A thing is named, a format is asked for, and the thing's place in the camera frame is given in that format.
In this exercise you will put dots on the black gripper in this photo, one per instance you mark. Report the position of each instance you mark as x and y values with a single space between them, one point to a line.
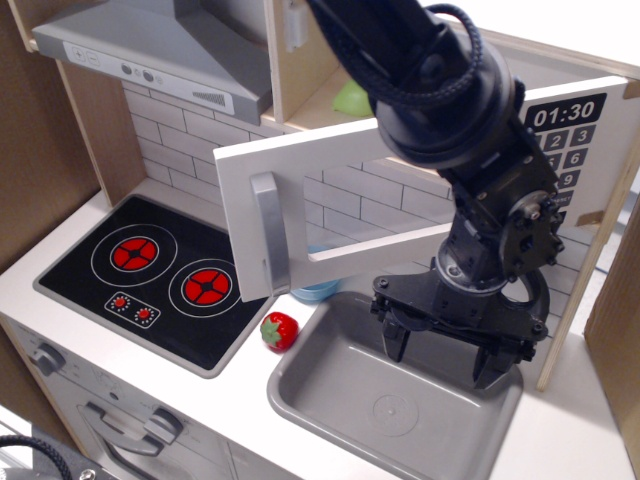
504 331

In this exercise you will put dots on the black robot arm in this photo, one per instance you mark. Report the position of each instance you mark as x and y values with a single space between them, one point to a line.
444 100

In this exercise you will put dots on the white toy microwave door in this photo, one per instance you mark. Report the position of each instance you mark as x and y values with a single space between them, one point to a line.
350 207

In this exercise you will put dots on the grey toy sink basin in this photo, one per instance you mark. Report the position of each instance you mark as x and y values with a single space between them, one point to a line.
421 418

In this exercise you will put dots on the blue cup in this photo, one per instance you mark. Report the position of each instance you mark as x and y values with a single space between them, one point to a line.
316 293

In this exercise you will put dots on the red toy strawberry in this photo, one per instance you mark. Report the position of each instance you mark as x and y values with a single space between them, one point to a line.
279 331

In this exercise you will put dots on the green bowl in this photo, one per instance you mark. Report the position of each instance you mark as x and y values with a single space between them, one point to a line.
352 100

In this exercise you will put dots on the black toy stove top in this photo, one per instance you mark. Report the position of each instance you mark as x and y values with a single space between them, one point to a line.
163 280

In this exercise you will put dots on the wooden toy kitchen cabinet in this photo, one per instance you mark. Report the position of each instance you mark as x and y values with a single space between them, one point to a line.
563 427

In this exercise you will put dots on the grey oven knob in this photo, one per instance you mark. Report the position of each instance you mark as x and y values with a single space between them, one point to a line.
47 359

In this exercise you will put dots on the grey range hood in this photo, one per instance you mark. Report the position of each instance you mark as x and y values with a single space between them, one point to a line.
177 48

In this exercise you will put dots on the grey microwave door handle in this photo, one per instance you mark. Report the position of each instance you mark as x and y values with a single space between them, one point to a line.
266 196

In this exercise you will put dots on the grey oven door handle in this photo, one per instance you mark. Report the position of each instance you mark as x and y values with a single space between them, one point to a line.
147 438

